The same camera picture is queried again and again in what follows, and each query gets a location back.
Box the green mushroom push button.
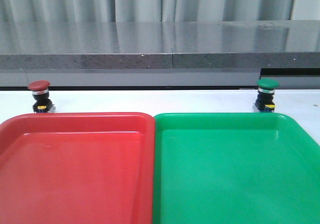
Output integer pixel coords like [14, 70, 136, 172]
[253, 78, 279, 113]

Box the red mushroom push button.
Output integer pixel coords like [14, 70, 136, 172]
[28, 80, 56, 113]

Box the green plastic tray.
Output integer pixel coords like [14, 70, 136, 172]
[152, 113, 320, 224]

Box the grey stone counter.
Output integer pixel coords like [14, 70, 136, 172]
[0, 20, 320, 90]

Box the red plastic tray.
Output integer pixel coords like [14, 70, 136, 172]
[0, 112, 155, 224]

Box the white pleated curtain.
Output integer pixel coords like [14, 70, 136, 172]
[0, 0, 294, 23]

